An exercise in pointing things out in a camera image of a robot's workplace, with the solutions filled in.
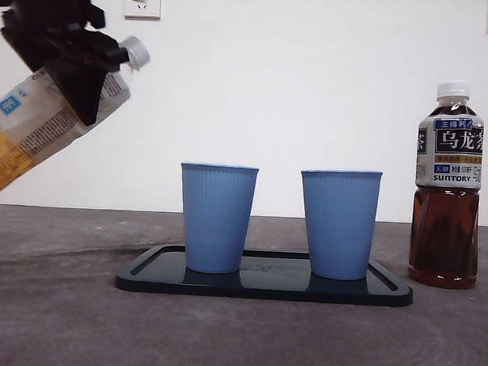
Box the jasmine tea bottle white label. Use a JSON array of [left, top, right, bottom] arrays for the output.
[[0, 29, 152, 209]]

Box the dark oolong tea bottle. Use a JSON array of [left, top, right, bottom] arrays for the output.
[[407, 79, 487, 292]]

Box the blue ribbed cup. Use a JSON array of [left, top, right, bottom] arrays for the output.
[[295, 167, 384, 283], [176, 162, 260, 277]]

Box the dark navy rectangular tray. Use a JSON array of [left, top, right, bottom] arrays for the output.
[[113, 242, 416, 309]]

